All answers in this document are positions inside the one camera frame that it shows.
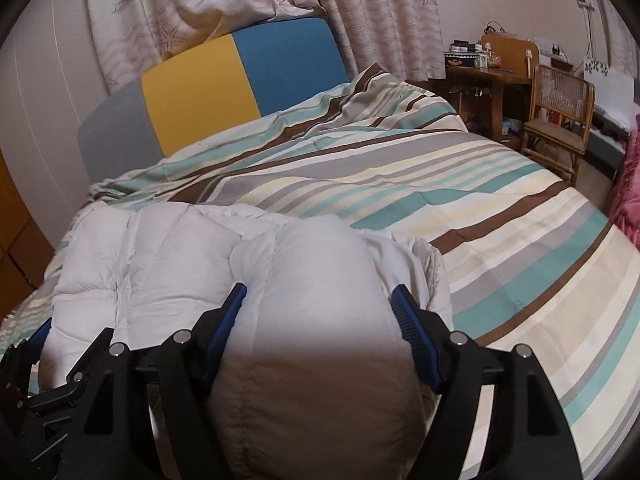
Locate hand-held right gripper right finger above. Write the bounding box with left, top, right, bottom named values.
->
left=390, top=284, right=583, bottom=480

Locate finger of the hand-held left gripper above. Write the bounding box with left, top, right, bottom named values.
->
left=0, top=317, right=54, bottom=407
left=27, top=328, right=114, bottom=414

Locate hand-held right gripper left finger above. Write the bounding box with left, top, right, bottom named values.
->
left=60, top=282, right=249, bottom=480

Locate white down jacket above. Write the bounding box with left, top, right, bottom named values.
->
left=39, top=204, right=453, bottom=480

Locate wooden wardrobe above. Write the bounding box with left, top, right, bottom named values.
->
left=0, top=150, right=56, bottom=321

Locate striped blanket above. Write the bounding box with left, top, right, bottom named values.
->
left=0, top=64, right=633, bottom=480

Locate grey yellow blue headboard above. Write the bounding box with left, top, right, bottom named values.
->
left=77, top=16, right=350, bottom=183

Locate wooden desk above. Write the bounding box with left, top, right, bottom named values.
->
left=444, top=62, right=533, bottom=148

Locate wooden rattan chair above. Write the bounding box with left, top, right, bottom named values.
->
left=520, top=63, right=597, bottom=183

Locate pink cloth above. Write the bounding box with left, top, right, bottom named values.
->
left=606, top=114, right=640, bottom=243

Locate white bag with flower print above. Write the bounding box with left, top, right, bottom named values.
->
left=583, top=57, right=635, bottom=107

